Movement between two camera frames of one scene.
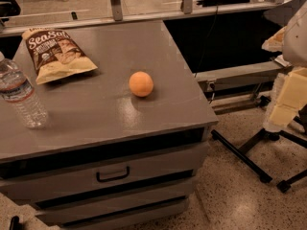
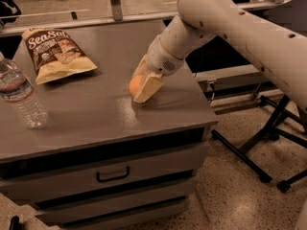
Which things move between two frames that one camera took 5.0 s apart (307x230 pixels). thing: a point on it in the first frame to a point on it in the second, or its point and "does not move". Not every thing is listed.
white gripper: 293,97 to 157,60
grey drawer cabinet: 106,157 does not move
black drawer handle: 126,175 does not move
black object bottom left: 15,224 does not move
